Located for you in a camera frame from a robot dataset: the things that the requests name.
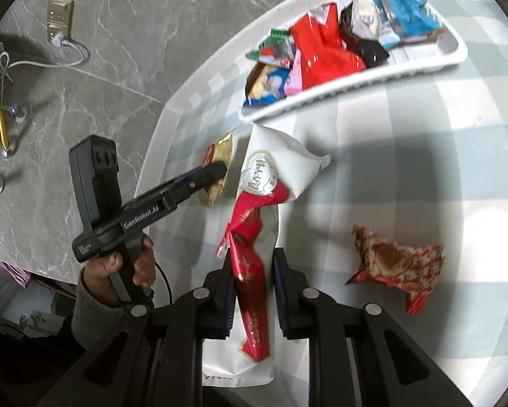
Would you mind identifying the checkered tablecloth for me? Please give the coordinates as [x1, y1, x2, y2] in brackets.
[131, 0, 508, 407]

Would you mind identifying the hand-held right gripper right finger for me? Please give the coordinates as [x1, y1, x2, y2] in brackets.
[273, 247, 454, 407]

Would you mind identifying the gold snack packet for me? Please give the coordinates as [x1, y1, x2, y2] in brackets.
[198, 131, 235, 208]

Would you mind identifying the pink snack packet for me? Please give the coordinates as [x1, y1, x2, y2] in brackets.
[285, 49, 304, 94]

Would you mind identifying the white plastic tray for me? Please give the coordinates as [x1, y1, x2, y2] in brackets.
[238, 0, 468, 123]

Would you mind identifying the wall socket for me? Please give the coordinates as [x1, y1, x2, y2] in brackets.
[46, 0, 75, 44]

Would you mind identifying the long red snack packet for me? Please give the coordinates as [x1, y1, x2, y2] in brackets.
[216, 184, 289, 363]

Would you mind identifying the light blue snack packet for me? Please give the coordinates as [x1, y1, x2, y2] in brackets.
[375, 0, 445, 49]

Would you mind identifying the large white snack bag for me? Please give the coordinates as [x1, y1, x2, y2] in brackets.
[202, 124, 332, 387]

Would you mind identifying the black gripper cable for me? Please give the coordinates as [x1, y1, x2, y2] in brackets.
[153, 262, 171, 306]

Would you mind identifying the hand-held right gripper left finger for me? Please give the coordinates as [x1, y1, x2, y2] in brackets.
[40, 258, 235, 407]

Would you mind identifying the white plug and cable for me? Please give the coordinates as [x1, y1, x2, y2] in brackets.
[0, 34, 90, 83]

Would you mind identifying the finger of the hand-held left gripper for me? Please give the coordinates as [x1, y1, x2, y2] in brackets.
[163, 160, 229, 206]

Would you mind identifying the black snack bag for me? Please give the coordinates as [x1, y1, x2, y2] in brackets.
[339, 6, 390, 71]

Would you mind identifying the person's left hand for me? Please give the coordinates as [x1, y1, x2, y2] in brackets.
[82, 237, 156, 306]

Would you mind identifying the red and white heart packet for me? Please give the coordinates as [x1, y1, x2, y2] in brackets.
[345, 224, 446, 316]

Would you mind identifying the green snack packet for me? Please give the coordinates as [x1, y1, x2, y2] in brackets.
[245, 29, 297, 67]

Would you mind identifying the white and beige snack packet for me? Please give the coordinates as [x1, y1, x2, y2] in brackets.
[351, 0, 384, 39]

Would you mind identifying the glossy red snack packet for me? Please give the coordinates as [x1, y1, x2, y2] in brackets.
[289, 3, 367, 92]

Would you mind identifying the person's left forearm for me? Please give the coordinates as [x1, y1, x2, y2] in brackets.
[70, 280, 128, 350]

